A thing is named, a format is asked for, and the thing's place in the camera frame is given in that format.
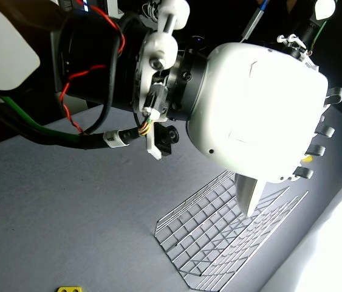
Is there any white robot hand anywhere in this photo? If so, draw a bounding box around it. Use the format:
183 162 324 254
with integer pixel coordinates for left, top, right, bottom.
185 41 342 218

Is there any grey hub adapter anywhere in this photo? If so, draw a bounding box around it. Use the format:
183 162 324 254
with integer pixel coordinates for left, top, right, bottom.
239 8 266 43

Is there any white cabinet with light strip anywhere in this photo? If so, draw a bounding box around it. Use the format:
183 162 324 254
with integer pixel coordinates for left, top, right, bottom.
60 0 129 16

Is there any grey table cloth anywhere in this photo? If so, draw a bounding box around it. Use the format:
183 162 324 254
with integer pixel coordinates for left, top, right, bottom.
0 103 342 292

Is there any wire dish rack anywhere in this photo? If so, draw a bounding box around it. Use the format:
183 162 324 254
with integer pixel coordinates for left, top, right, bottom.
154 170 310 290

